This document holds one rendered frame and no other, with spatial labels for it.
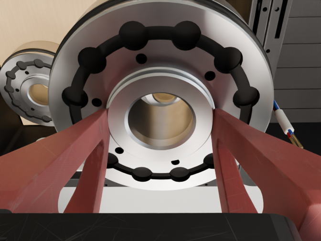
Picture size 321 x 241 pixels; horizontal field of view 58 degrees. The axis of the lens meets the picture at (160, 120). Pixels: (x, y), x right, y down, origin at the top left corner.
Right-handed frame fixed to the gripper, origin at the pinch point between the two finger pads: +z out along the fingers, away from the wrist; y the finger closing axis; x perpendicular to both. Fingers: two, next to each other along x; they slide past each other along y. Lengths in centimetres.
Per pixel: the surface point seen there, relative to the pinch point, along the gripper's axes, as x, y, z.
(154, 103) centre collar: 10.7, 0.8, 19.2
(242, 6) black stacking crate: -1.3, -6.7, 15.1
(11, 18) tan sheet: 2.0, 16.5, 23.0
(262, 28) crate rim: -0.3, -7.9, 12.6
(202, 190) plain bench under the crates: 46, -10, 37
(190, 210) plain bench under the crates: 54, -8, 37
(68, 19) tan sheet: 2.1, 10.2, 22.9
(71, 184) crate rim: 18.1, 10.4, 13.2
